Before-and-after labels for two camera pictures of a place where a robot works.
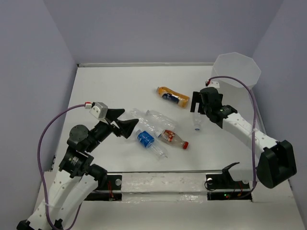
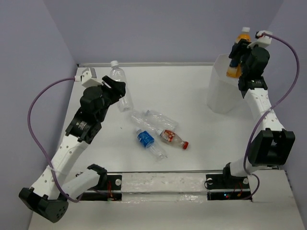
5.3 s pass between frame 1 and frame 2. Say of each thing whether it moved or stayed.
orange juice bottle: moved
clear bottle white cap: moved
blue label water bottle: stayed
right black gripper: moved
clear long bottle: stayed
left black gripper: moved
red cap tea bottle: stayed
